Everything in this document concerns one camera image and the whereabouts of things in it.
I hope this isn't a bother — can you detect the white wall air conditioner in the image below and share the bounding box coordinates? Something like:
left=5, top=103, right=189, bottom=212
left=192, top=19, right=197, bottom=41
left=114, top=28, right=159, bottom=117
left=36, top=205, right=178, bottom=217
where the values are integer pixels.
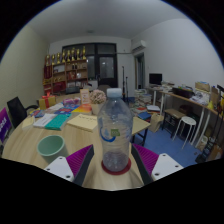
left=130, top=39, right=148, bottom=53

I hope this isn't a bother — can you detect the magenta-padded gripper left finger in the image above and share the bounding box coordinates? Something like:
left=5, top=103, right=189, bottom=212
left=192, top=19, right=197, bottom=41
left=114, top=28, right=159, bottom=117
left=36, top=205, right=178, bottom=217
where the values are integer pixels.
left=43, top=143, right=96, bottom=187

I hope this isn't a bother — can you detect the yellow gift box red ribbon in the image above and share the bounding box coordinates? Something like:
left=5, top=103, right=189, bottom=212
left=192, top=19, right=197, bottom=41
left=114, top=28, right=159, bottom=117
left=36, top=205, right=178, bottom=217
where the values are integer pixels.
left=37, top=93, right=57, bottom=111

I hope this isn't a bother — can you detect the black office chair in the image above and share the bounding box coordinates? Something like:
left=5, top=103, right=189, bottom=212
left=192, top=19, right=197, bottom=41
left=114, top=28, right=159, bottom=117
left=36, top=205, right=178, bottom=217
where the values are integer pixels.
left=6, top=96, right=40, bottom=130

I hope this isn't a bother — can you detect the long white-legged side desk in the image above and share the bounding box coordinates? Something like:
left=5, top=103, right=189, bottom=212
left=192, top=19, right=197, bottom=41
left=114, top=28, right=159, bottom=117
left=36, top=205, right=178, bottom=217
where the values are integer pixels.
left=146, top=84, right=224, bottom=149

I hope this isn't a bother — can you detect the white round stool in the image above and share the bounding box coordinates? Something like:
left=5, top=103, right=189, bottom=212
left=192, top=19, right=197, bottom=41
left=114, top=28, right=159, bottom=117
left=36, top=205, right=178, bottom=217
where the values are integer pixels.
left=171, top=115, right=198, bottom=150

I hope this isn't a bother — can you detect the white book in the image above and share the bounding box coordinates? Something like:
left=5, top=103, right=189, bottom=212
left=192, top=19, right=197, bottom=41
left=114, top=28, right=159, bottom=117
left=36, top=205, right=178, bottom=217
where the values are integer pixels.
left=32, top=113, right=58, bottom=129

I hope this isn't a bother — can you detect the cream booklet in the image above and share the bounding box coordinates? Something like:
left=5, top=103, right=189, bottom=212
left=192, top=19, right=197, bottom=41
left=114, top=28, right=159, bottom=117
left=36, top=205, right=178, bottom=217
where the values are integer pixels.
left=21, top=115, right=36, bottom=131

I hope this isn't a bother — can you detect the flat round red coaster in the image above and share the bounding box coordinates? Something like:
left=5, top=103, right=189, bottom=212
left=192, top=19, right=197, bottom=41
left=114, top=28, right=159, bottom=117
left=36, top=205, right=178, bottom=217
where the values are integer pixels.
left=100, top=157, right=133, bottom=177

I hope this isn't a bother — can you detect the teal book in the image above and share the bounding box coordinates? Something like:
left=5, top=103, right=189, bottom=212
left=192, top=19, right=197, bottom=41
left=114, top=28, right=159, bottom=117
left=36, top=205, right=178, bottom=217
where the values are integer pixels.
left=44, top=113, right=71, bottom=131

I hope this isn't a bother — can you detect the yellow notebook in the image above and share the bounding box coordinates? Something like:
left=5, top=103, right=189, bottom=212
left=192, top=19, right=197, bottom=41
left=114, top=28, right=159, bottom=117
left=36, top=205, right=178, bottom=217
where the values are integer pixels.
left=66, top=113, right=99, bottom=133

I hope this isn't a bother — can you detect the black microphone stand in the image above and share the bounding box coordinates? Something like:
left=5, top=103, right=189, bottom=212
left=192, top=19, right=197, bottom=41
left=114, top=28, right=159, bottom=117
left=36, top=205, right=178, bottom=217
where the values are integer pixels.
left=120, top=65, right=130, bottom=98

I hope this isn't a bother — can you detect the black computer monitor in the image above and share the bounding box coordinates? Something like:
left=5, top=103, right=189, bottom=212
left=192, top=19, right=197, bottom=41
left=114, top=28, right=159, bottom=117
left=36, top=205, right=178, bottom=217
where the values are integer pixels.
left=148, top=72, right=164, bottom=86

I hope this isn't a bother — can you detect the wooden shelf unit with trophies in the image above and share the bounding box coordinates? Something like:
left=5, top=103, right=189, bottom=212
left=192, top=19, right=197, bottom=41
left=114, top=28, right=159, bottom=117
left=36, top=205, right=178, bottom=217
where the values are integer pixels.
left=42, top=45, right=90, bottom=96

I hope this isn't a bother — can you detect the brown wooden stool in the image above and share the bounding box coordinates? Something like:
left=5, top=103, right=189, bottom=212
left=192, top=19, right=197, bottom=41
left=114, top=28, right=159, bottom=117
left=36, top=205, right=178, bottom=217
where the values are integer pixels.
left=161, top=107, right=187, bottom=132

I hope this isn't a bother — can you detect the pale green cup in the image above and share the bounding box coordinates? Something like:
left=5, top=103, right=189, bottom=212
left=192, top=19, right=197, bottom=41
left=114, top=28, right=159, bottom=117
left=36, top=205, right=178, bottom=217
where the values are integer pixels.
left=36, top=134, right=66, bottom=159

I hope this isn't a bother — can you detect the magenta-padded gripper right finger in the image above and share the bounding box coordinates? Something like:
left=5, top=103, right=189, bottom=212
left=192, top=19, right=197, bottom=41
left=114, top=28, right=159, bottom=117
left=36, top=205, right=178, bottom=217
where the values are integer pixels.
left=130, top=143, right=185, bottom=186

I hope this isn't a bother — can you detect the purple sign board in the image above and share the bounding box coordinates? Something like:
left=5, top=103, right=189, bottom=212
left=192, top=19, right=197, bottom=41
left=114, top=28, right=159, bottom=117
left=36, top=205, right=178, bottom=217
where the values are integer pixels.
left=0, top=106, right=14, bottom=145

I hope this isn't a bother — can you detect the potted pink flower bouquet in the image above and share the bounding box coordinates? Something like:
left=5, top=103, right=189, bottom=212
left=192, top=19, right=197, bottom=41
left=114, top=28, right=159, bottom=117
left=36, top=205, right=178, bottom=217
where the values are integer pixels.
left=88, top=89, right=108, bottom=116

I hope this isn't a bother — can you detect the clear plastic water bottle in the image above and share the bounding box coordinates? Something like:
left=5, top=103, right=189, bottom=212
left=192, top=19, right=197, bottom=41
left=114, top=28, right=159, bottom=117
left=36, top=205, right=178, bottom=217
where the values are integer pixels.
left=97, top=87, right=134, bottom=173

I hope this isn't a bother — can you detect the brown paper bag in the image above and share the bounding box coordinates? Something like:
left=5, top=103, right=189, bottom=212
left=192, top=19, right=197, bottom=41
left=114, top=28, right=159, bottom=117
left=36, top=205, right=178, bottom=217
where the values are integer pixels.
left=147, top=112, right=165, bottom=134

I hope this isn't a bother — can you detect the orange yellow book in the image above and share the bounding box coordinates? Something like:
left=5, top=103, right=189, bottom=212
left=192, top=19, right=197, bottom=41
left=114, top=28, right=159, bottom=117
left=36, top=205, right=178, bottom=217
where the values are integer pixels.
left=71, top=103, right=93, bottom=115

